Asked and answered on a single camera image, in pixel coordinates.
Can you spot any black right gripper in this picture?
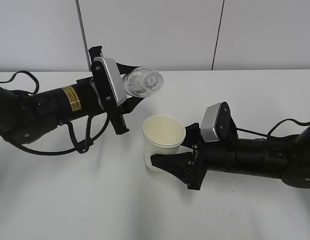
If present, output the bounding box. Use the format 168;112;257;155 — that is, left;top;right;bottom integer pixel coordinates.
150;122;238;190

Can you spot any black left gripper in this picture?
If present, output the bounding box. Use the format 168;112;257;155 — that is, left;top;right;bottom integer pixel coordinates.
76;46;144;135

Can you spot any clear water bottle green label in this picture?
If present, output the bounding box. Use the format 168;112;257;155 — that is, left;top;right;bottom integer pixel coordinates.
122;66;164;98

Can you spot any white paper cup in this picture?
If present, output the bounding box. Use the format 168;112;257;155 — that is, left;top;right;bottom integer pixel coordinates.
142;114;186;172

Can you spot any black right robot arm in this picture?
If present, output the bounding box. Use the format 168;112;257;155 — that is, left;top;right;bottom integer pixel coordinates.
150;123;310;190

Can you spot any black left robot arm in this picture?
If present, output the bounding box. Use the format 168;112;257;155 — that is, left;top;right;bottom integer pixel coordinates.
0;46;142;145

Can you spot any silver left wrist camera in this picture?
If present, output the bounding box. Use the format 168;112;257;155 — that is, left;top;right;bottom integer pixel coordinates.
91;56;127;113

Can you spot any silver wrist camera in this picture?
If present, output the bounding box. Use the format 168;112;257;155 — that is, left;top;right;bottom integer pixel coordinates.
200;101;238;145
91;56;127;113

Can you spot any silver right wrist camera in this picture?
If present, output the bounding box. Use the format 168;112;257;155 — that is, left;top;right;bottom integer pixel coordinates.
200;101;238;145

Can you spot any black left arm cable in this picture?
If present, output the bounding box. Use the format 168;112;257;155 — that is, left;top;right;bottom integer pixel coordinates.
0;70;113;154

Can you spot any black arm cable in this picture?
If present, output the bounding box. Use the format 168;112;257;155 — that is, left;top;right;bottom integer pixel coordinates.
0;70;113;154
236;112;310;141

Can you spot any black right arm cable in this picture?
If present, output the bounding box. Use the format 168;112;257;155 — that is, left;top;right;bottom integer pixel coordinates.
236;112;310;141

